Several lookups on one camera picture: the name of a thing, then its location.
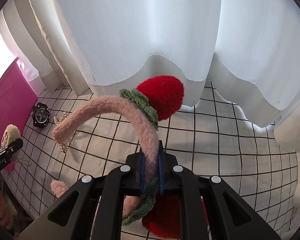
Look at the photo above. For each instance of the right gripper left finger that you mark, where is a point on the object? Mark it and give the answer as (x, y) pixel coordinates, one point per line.
(92, 208)

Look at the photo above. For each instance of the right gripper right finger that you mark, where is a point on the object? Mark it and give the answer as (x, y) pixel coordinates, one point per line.
(209, 208)

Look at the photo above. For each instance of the beige plush sloth face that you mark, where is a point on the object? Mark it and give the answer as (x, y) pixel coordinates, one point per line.
(11, 134)

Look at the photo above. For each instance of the pink fuzzy strawberry headband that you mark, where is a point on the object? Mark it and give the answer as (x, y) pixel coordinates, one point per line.
(144, 107)

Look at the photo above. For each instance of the person's left hand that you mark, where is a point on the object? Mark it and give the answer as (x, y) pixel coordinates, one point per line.
(6, 219)

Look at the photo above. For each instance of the pink plastic tub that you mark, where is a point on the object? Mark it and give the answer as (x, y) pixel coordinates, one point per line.
(16, 99)

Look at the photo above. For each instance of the black wrist watch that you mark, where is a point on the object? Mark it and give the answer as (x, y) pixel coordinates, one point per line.
(40, 115)

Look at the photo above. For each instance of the gold pearl hair claw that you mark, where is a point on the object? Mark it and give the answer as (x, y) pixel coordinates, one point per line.
(63, 145)

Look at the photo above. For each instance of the white grid-pattern bedsheet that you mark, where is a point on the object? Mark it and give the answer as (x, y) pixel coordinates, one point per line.
(211, 138)

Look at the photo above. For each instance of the white sheer curtain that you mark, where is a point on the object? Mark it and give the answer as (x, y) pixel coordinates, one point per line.
(249, 49)

